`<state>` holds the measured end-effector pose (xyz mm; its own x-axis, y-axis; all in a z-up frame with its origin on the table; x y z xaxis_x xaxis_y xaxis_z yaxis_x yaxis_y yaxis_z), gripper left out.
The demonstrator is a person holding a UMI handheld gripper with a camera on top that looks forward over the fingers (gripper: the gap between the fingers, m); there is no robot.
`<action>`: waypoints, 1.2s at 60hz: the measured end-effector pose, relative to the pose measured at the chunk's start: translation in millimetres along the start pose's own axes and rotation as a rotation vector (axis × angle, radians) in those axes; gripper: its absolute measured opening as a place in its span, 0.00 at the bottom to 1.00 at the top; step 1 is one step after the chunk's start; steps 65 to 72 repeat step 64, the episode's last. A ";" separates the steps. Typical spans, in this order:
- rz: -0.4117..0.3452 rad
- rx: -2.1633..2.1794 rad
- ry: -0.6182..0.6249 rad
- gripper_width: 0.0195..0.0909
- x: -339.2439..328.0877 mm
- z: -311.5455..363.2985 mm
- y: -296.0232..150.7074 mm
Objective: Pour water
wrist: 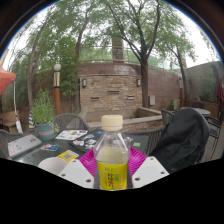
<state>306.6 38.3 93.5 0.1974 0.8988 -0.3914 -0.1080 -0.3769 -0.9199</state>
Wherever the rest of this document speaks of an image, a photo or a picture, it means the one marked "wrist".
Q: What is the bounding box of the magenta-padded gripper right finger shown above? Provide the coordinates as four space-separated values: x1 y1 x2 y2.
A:
127 146 170 190

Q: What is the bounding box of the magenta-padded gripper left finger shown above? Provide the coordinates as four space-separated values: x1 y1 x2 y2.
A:
57 149 100 190

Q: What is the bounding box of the clear bottle with yellow label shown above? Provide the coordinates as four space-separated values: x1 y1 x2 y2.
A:
93 114 132 192

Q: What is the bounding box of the yellow square card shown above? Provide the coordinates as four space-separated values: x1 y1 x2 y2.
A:
55 149 80 163

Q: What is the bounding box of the white ceramic mug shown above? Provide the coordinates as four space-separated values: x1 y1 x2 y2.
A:
37 156 69 176

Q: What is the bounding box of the black laptop with stickers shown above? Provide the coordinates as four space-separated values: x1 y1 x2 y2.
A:
68 129 150 156

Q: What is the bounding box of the small blue sticker card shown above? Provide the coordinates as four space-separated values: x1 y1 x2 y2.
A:
40 143 60 152

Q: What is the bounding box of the white sticker sheet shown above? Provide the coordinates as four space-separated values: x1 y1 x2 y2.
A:
54 129 89 141

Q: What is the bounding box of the black jacket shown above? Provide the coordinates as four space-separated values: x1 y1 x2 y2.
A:
149 107 211 175

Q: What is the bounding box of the silver laptop with stickers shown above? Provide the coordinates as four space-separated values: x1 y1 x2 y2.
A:
7 133 43 159

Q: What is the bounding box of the blue and yellow striped cone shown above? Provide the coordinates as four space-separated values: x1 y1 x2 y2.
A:
27 110 36 130

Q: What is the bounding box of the green plant in teal pot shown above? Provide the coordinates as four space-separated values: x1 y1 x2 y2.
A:
30 89 59 141

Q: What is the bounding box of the black metal chair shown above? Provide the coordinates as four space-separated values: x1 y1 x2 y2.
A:
206 109 224 158

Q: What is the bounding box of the dark forked-trunk tree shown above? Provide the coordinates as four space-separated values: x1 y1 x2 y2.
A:
99 0 198 108

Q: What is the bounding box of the slender brown-trunk tree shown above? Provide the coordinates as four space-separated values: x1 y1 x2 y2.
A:
26 19 58 111

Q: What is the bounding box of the orange patio umbrella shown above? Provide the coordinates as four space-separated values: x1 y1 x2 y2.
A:
0 64 24 134

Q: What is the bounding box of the wooden lamp post with globe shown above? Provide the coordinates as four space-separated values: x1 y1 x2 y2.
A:
52 63 63 116

